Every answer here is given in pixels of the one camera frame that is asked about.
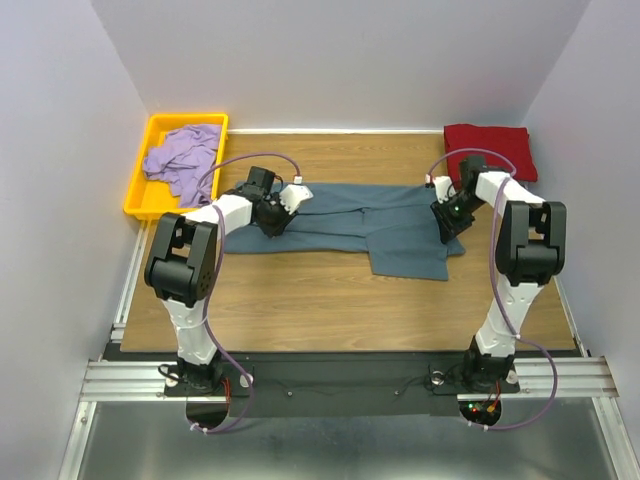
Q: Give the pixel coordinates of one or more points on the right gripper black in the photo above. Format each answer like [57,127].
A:
[447,226]

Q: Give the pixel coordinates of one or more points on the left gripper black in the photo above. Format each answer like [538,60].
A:
[279,223]

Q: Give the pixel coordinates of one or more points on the blue-grey t-shirt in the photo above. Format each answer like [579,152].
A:
[393,225]

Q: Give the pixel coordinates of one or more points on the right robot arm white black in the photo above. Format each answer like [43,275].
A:
[527,250]

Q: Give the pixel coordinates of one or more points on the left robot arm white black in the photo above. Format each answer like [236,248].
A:
[185,260]

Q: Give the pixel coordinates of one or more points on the folded red t-shirt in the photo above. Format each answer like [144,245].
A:
[511,142]

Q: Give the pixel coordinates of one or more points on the lilac t-shirt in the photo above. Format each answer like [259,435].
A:
[181,161]

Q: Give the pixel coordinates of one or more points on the yellow plastic tray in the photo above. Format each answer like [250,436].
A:
[148,200]

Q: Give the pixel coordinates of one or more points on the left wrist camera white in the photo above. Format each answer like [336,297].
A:
[293,196]

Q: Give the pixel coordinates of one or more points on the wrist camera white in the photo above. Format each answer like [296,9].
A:
[442,185]
[293,196]

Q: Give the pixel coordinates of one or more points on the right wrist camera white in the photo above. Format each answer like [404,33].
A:
[442,185]

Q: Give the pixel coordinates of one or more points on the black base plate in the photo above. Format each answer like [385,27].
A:
[342,384]

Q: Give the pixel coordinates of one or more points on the aluminium frame rail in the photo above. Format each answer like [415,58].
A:
[332,302]

